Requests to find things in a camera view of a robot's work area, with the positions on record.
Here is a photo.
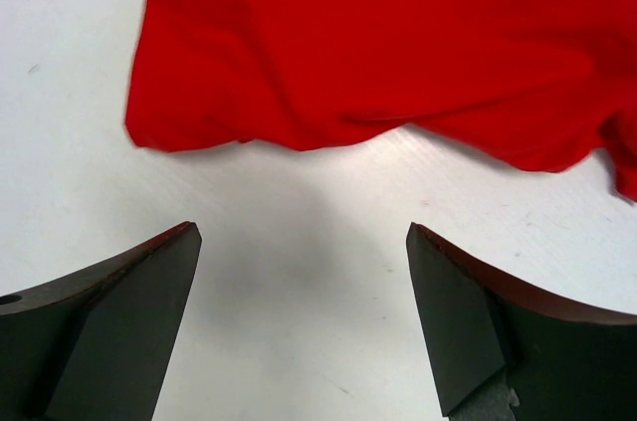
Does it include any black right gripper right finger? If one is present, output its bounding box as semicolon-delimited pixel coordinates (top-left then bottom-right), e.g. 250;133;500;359
406;224;636;421

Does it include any red t shirt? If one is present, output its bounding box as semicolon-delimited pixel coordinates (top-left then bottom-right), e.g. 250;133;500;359
124;0;636;198

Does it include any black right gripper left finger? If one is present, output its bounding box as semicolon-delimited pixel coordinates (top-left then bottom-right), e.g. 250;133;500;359
1;222;201;421

